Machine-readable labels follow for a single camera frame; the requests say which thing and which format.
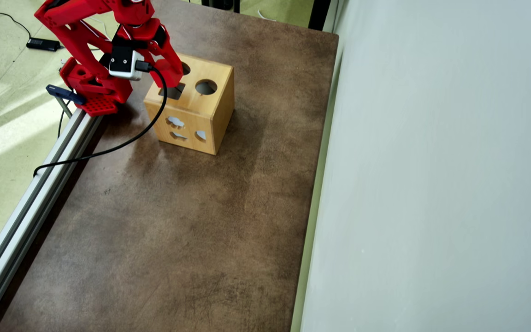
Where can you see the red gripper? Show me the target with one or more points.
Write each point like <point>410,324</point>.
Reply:
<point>163,51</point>

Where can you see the red robot arm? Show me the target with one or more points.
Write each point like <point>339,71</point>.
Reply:
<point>76,41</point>

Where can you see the wooden shape sorter box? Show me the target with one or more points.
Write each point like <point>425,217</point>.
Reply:
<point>187,120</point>

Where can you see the black furniture base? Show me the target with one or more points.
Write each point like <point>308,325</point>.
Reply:
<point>221,4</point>

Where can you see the blue table clamp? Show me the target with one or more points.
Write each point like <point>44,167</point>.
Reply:
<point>62,92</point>

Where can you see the black power adapter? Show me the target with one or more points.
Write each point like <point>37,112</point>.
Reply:
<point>42,44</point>

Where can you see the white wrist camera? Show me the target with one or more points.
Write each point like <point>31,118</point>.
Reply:
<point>125,64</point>

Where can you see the black vertical post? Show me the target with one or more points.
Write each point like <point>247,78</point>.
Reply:
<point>319,14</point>

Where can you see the aluminium profile rail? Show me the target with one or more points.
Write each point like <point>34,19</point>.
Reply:
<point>26,212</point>

